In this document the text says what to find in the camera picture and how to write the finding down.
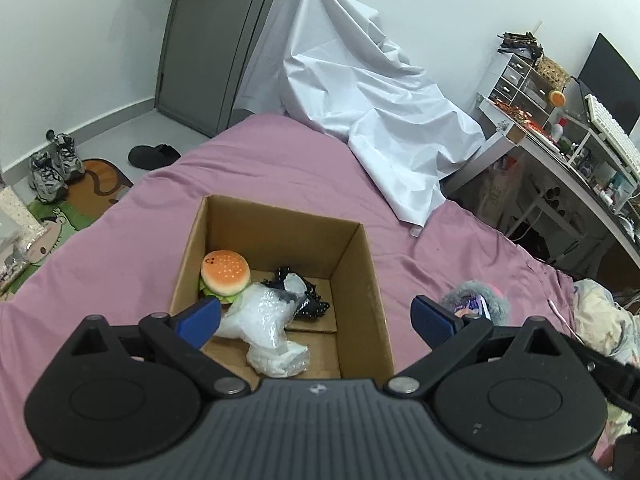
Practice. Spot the pink bed sheet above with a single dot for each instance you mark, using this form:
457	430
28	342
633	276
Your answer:
126	263

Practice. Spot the black monitor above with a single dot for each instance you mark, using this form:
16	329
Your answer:
608	76

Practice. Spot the white keyboard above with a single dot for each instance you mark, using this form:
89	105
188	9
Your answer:
604	122

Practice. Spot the packaged goods pile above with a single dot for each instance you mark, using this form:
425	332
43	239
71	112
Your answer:
19	232

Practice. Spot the cartoon floor mat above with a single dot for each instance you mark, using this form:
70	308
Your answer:
102	186

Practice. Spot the orange ball figurine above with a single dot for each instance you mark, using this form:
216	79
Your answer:
556	98

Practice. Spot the cardboard box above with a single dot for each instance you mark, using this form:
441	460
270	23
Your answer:
344	327

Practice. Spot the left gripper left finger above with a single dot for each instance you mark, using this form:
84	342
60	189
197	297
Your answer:
198	323

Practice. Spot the clear plastic bag white filling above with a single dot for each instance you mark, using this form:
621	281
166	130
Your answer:
258	317

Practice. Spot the woven basket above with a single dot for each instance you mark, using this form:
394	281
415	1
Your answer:
552	72

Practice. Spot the grey fuzzy plush pouch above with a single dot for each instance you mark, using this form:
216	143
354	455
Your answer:
498	306

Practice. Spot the white desk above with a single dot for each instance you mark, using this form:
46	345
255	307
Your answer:
510	134

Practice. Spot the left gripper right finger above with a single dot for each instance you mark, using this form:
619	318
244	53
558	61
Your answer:
432	322

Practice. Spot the grey door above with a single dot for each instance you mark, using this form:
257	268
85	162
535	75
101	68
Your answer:
206	46

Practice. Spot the grey sneaker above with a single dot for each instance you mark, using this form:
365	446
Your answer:
66	157
45	180

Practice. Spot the white cover sheet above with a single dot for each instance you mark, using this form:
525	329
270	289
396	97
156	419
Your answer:
329	65

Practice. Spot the plush hamburger toy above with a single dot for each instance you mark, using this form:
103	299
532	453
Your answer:
224	274

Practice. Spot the white drawer organizer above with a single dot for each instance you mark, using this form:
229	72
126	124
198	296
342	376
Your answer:
513	80

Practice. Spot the grey sneaker right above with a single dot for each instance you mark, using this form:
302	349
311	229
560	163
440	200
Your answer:
66	157

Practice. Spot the grey sneaker left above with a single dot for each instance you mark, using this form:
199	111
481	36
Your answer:
45	180

